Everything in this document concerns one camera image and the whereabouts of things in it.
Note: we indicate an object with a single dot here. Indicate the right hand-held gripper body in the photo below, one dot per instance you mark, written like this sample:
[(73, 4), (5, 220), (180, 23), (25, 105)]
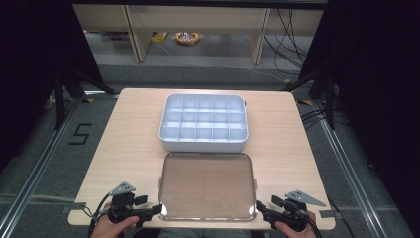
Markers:
[(295, 214)]

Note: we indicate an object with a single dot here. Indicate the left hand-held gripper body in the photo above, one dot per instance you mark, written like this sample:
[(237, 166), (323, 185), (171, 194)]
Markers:
[(122, 206)]

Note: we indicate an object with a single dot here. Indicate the transparent plastic box lid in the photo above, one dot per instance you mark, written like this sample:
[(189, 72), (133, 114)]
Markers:
[(206, 185)]

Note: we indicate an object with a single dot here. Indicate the white compartment storage box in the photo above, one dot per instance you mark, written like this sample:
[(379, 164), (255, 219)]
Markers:
[(204, 145)]

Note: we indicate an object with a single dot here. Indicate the person's right hand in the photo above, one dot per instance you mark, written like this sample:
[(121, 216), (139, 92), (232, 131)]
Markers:
[(305, 233)]

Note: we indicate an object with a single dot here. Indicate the person's left hand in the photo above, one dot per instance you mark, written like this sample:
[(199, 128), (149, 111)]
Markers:
[(109, 229)]

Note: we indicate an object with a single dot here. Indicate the grey tape piece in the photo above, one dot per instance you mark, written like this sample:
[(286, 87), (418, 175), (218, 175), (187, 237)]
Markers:
[(75, 207), (330, 214)]

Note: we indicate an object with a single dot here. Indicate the black metal stand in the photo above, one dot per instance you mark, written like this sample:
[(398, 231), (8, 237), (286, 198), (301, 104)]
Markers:
[(330, 99), (60, 99)]

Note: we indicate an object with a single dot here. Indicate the black curtain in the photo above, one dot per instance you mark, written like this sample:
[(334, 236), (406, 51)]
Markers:
[(379, 82), (33, 66)]

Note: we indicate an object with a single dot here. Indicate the yellow packet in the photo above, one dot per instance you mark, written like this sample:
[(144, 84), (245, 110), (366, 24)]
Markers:
[(160, 37)]

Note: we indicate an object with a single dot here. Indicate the aluminium floor rail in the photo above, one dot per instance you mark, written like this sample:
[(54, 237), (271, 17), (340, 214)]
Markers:
[(36, 172), (350, 172)]

